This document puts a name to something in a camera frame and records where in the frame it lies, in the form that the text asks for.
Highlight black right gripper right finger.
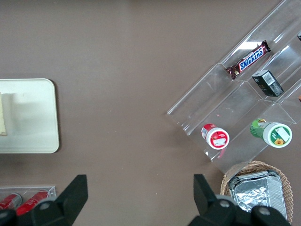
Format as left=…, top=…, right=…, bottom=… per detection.
left=188, top=174, right=291, bottom=226

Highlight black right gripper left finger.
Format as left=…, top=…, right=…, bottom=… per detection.
left=0, top=174, right=88, bottom=226

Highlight light tan wicker basket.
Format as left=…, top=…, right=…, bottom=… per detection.
left=220, top=161, right=293, bottom=225

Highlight white rectangular tray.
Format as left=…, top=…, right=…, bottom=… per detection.
left=0, top=78, right=60, bottom=154

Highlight clear acrylic bottle box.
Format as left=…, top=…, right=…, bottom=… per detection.
left=0, top=186, right=56, bottom=212

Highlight red cola bottle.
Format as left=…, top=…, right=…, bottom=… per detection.
left=16, top=189, right=50, bottom=217
left=0, top=193, right=23, bottom=210

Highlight aluminium foil container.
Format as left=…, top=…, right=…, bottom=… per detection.
left=227, top=169, right=288, bottom=222

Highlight red white yogurt cup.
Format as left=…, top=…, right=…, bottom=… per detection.
left=200, top=123, right=230, bottom=150

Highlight green white snack cup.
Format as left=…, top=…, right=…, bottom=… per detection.
left=249, top=118, right=293, bottom=149

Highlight clear acrylic stepped display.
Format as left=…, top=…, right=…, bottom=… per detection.
left=166, top=0, right=301, bottom=174

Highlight small black carton box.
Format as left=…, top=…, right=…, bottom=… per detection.
left=251, top=69, right=285, bottom=97

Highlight Snickers chocolate bar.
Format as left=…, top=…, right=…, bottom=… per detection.
left=225, top=40, right=272, bottom=80

